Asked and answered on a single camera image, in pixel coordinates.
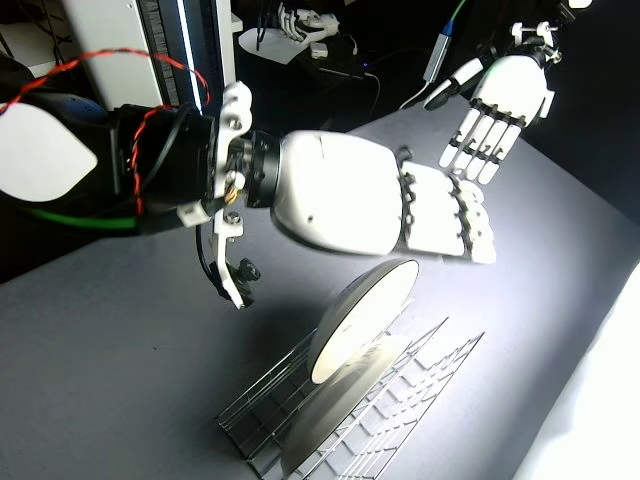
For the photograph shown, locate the white cable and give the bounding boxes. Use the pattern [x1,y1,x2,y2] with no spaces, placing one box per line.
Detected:
[399,78,431,110]

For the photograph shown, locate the white plate with black rim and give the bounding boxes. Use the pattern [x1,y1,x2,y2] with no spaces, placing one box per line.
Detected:
[279,333,412,476]
[305,258,420,385]

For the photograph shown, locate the green cable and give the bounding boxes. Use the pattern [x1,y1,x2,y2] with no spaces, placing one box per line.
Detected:
[446,0,469,35]

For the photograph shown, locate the wire dish rack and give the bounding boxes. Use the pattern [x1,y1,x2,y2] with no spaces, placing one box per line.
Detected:
[215,294,485,480]

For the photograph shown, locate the spare white robot hand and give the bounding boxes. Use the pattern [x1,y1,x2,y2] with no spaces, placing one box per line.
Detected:
[276,2,341,44]

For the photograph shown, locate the grey usb adapter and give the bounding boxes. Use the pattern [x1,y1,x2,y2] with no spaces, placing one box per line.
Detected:
[423,32,453,81]

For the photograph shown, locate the white paper sheet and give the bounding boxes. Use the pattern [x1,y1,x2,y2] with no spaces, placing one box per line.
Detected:
[238,27,311,65]

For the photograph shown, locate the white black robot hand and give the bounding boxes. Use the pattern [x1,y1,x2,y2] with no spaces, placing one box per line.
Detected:
[423,53,556,185]
[269,130,498,265]

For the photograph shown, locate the black box with blue light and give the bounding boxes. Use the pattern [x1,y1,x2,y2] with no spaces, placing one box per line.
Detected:
[294,47,374,84]

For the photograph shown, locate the grey table cloth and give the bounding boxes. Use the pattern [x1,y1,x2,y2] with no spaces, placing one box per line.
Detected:
[0,94,640,480]

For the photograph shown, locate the white column with blue light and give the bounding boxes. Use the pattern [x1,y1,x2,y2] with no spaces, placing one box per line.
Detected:
[62,0,239,109]

